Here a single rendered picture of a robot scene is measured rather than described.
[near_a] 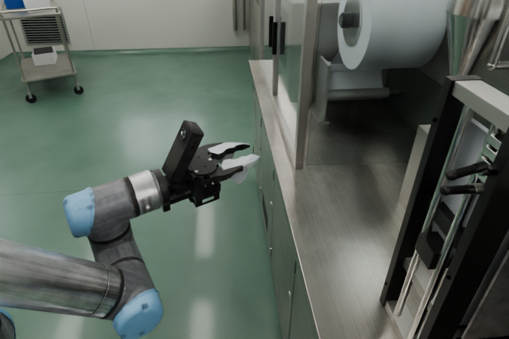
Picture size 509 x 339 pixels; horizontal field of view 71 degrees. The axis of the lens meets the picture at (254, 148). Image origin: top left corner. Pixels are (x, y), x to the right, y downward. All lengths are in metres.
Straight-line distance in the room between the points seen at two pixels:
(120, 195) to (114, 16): 5.28
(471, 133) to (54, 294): 0.62
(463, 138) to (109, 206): 0.57
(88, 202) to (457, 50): 0.82
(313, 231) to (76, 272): 0.67
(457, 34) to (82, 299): 0.87
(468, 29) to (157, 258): 1.88
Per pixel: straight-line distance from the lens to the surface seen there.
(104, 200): 0.65
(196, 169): 0.68
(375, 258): 1.02
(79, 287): 0.57
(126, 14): 5.81
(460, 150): 0.65
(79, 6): 5.97
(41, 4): 4.49
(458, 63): 0.97
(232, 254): 2.18
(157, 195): 0.66
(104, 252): 0.70
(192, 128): 0.63
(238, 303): 1.98
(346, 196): 1.18
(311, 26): 1.07
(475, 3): 0.91
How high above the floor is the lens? 1.63
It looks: 32 degrees down
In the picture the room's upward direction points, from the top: straight up
